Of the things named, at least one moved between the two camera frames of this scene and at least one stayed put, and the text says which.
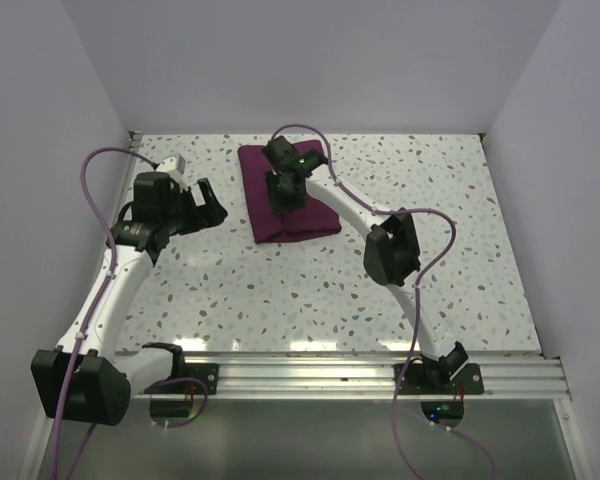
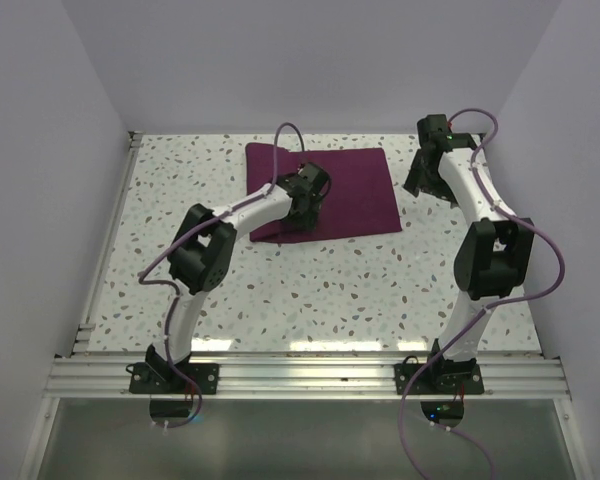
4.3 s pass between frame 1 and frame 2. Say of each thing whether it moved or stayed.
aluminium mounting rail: stayed
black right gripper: moved
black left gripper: moved
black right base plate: stayed
